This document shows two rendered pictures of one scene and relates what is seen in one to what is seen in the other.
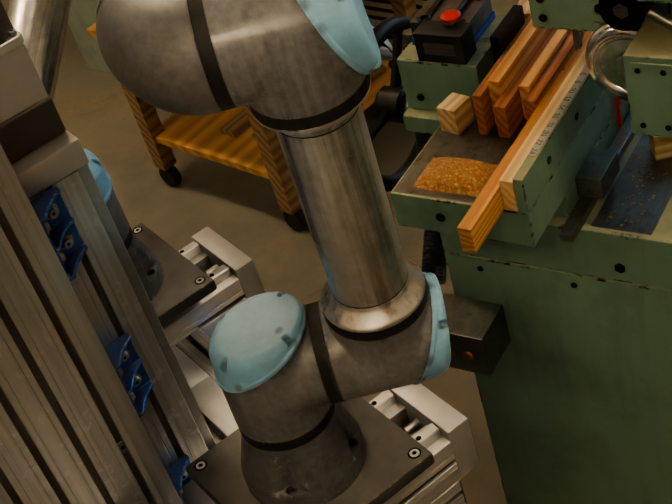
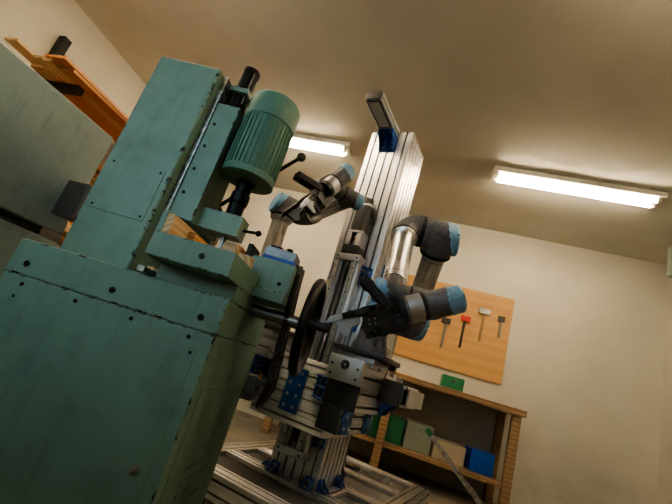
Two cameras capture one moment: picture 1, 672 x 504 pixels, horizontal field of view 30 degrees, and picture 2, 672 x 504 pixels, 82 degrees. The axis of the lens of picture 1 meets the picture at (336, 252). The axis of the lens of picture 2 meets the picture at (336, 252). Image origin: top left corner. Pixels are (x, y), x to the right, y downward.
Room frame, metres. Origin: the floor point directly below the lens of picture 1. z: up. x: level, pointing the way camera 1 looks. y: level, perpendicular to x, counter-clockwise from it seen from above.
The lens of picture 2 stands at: (2.70, -0.80, 0.72)
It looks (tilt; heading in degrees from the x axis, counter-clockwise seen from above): 16 degrees up; 146
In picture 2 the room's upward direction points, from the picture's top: 17 degrees clockwise
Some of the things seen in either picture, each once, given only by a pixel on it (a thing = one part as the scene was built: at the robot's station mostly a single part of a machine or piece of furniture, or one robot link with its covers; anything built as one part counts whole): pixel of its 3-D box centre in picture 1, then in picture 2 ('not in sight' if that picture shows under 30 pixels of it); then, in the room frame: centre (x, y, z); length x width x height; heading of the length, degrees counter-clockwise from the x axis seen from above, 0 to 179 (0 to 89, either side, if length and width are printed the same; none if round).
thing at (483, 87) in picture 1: (514, 67); not in sight; (1.56, -0.33, 0.93); 0.25 x 0.01 x 0.07; 139
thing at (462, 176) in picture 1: (453, 171); not in sight; (1.39, -0.19, 0.91); 0.10 x 0.07 x 0.02; 49
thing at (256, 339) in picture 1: (273, 362); not in sight; (1.05, 0.11, 0.98); 0.13 x 0.12 x 0.14; 85
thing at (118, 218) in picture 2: not in sight; (160, 170); (1.34, -0.65, 1.16); 0.22 x 0.22 x 0.72; 49
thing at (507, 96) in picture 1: (534, 74); not in sight; (1.53, -0.36, 0.93); 0.24 x 0.02 x 0.05; 139
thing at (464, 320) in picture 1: (460, 334); (240, 383); (1.42, -0.15, 0.58); 0.12 x 0.08 x 0.08; 49
